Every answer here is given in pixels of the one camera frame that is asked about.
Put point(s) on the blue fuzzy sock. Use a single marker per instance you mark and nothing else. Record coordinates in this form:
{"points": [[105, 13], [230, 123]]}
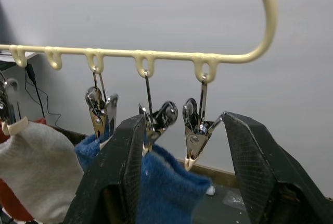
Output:
{"points": [[166, 187], [87, 152]]}

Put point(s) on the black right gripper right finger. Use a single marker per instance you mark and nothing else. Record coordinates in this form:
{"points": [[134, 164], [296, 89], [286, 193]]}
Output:
{"points": [[262, 172]]}

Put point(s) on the cream metal clip hanger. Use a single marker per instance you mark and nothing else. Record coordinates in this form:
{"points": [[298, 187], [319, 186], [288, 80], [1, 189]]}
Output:
{"points": [[166, 55]]}

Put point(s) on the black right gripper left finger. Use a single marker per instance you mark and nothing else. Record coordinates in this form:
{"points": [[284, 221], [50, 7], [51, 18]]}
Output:
{"points": [[112, 182]]}

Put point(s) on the grey white sock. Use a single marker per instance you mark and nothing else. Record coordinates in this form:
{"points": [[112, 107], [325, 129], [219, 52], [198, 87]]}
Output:
{"points": [[39, 166]]}

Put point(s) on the silver metal clip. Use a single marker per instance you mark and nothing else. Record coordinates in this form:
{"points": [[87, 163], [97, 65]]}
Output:
{"points": [[9, 109], [156, 123], [193, 135], [100, 114]]}

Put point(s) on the red orange sock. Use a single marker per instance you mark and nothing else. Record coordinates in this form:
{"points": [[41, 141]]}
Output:
{"points": [[13, 203]]}

